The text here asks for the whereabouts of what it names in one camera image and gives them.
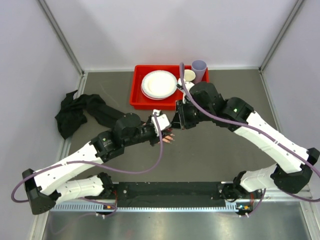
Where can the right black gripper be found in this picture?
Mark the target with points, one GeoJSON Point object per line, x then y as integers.
{"type": "Point", "coordinates": [180, 121]}

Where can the grey slotted cable duct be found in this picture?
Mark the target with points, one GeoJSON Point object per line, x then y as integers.
{"type": "Point", "coordinates": [85, 206]}

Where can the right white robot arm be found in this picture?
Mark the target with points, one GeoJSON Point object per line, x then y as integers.
{"type": "Point", "coordinates": [291, 171]}

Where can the white paper plates stack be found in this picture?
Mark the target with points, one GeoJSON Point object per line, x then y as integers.
{"type": "Point", "coordinates": [159, 85]}

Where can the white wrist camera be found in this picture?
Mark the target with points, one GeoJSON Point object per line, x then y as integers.
{"type": "Point", "coordinates": [160, 121]}
{"type": "Point", "coordinates": [188, 85]}

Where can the dark green mug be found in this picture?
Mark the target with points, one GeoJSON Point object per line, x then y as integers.
{"type": "Point", "coordinates": [189, 75]}

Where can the black sleeve cloth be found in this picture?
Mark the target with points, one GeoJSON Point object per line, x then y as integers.
{"type": "Point", "coordinates": [71, 115]}

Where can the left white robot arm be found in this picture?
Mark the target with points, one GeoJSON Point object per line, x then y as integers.
{"type": "Point", "coordinates": [55, 184]}

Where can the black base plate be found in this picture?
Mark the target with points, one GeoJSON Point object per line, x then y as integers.
{"type": "Point", "coordinates": [167, 194]}

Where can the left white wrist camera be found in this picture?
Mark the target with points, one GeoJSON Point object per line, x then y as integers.
{"type": "Point", "coordinates": [160, 121]}

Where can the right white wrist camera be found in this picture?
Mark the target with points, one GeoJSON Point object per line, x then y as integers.
{"type": "Point", "coordinates": [188, 85]}

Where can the mannequin hand with nails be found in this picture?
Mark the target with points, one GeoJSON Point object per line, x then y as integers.
{"type": "Point", "coordinates": [151, 130]}

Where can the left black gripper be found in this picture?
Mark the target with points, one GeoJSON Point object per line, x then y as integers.
{"type": "Point", "coordinates": [155, 140]}

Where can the lavender plastic cup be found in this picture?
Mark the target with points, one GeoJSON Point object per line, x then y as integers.
{"type": "Point", "coordinates": [199, 67]}

